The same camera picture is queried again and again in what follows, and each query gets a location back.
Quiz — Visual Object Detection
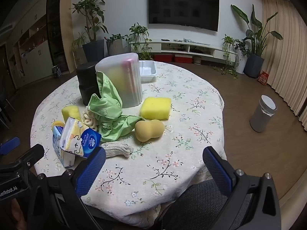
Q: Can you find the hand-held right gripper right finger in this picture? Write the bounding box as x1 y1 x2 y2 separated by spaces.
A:
203 146 281 230

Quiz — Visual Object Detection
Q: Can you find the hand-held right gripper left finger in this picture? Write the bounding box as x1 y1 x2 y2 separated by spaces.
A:
26 146 107 230

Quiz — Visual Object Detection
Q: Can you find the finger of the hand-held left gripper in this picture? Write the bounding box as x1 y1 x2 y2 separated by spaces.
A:
12 144 45 173
0 136 20 155

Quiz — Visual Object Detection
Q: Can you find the cartoon print tissue pack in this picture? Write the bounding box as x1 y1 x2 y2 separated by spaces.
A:
52 125 78 168
59 117 102 159

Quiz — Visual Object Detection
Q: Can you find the yellow cup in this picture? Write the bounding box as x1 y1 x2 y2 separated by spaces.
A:
61 105 82 123

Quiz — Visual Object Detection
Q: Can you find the green cloth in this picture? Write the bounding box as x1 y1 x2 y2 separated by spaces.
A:
87 71 146 142

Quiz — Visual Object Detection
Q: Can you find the white plastic tray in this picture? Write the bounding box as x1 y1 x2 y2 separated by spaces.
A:
139 61 158 83

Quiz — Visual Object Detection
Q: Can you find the white knitted glove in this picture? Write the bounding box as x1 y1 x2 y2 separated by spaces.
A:
101 142 134 159

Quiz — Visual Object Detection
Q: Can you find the grey mesh chair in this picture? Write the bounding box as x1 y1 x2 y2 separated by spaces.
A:
160 179 253 230

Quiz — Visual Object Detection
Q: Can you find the cream chenille cloth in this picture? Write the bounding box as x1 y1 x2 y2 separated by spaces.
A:
82 107 99 133

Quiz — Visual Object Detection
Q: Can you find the floral tablecloth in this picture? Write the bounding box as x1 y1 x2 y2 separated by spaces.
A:
30 61 224 229

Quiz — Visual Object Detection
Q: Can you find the grey trash can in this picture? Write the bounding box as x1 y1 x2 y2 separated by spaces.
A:
249 95 278 133

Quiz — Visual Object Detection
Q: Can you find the tan peanut-shaped sponge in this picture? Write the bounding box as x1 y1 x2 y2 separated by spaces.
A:
134 119 165 142

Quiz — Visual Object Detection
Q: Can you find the black cylindrical container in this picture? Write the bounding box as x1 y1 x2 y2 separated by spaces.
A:
76 62 102 106

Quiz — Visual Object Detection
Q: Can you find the yellow rectangular sponge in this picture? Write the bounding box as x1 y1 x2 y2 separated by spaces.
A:
140 97 172 121

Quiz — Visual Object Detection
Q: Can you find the translucent plastic container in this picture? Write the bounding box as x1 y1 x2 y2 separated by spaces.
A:
95 53 143 108

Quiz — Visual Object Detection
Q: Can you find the red paper bag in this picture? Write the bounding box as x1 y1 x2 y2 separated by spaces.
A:
257 71 269 86

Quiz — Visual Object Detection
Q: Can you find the trailing plant white pot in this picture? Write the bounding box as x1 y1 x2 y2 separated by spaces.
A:
211 34 251 79

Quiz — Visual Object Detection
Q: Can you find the red storage box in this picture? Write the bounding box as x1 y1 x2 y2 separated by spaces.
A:
153 54 173 63
174 55 194 64

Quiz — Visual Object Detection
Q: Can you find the large-leaf plant dark pot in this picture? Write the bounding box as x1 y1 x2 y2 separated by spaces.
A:
231 3 284 78

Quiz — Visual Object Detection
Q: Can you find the grassy houseplant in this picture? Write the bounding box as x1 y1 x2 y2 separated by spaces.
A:
70 32 87 61

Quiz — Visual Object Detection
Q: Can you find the white television console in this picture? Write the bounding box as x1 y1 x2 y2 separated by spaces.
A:
130 39 240 62

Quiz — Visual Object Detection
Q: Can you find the tall potted plant dark pot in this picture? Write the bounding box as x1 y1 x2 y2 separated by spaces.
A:
71 0 109 63

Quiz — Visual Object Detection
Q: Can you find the small plant ribbed grey pot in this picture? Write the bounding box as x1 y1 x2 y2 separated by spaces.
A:
105 34 125 57

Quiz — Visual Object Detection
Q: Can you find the clutter on console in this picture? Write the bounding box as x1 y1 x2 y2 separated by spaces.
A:
173 38 211 46

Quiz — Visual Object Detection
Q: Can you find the beige curtain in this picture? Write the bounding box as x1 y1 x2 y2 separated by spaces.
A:
261 0 307 126

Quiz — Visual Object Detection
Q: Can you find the trailing vine plant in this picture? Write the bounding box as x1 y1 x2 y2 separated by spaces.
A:
125 23 154 60

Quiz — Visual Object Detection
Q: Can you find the wall-mounted black television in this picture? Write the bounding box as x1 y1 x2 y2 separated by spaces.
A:
148 0 220 32

